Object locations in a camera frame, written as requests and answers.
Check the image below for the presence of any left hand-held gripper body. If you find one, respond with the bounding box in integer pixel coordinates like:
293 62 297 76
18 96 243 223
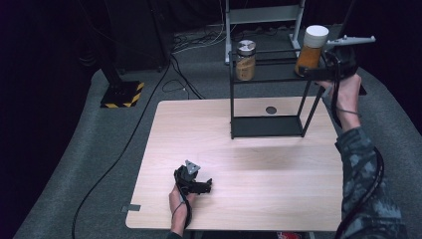
173 159 203 196

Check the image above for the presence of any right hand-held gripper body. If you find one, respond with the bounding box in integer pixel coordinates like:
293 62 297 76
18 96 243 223
322 34 376 81

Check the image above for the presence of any white lid orange jar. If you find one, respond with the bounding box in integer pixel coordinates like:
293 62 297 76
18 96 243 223
294 24 330 78

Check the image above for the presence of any silver lid spice jar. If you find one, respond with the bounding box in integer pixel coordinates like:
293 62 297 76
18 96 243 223
235 39 257 82

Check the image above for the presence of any black metal shelf rack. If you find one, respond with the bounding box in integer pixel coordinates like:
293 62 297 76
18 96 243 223
228 48 326 139

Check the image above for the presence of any person's left hand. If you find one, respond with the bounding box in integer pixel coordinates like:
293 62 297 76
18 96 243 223
168 184 197 237

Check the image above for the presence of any person's right hand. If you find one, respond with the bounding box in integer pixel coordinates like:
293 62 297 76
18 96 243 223
316 73 362 133

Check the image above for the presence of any grey tape strip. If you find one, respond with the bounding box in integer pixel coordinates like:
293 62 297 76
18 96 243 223
120 203 142 214

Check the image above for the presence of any grey metal stand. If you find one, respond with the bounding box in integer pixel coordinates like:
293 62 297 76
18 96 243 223
224 0 307 64

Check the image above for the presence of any black cabinet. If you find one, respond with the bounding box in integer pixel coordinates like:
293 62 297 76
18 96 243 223
108 0 174 73

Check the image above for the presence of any left hand-held gripper cable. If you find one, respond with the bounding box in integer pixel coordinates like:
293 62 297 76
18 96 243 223
172 170 194 231

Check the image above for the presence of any hand-held gripper cable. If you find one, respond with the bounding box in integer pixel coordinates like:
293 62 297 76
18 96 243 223
172 170 194 231
326 49 386 239

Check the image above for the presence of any long black floor cable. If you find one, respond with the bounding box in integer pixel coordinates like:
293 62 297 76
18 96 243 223
71 59 173 239

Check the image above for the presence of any thin looped black cable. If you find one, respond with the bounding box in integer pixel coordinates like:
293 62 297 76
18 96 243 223
161 54 206 101

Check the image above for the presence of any right hand-held gripper cable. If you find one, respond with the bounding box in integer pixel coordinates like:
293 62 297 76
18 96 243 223
326 49 386 239

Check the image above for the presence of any bundle of floor cables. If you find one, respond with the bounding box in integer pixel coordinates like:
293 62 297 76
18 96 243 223
171 28 230 55

